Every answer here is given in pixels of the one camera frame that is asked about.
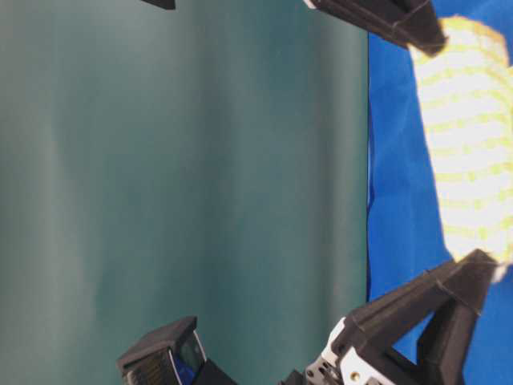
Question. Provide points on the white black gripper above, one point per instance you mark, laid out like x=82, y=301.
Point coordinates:
x=452, y=293

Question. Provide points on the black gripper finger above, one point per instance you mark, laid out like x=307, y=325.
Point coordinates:
x=403, y=23

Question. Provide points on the yellow white striped towel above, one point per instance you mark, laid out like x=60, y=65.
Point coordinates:
x=465, y=97

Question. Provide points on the blue table cloth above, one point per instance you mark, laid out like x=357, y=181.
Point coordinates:
x=404, y=234

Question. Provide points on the green backdrop curtain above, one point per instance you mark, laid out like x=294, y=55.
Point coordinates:
x=206, y=161

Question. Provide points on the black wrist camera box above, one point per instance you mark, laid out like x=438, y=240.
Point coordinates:
x=171, y=354

